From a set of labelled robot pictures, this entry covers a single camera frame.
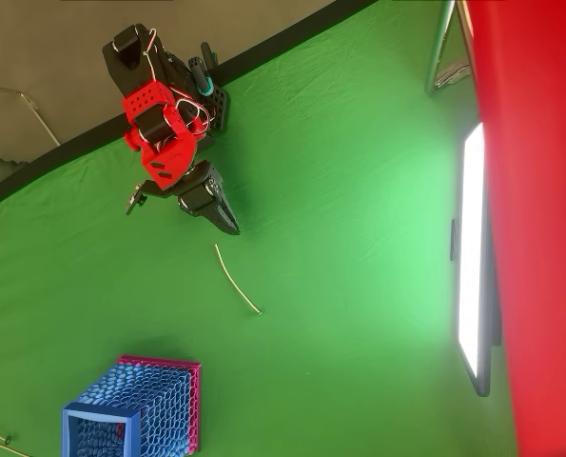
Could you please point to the thin yellow stick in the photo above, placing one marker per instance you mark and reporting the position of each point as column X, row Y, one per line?
column 259, row 311

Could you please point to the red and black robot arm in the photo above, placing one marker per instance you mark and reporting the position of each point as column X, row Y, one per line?
column 144, row 102

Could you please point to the blue and pink lattice basket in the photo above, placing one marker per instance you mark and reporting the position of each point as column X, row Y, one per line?
column 102, row 414

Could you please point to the green table cloth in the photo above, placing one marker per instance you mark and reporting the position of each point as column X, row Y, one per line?
column 335, row 238

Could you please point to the flat LED light panel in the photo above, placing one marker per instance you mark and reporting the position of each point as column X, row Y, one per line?
column 473, row 238

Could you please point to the chrome tube stand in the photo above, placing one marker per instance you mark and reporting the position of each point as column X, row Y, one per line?
column 435, row 52

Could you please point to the large red blurry object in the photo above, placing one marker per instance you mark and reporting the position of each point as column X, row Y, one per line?
column 539, row 190

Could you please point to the small camera circuit board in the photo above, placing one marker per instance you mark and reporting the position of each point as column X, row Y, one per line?
column 132, row 201

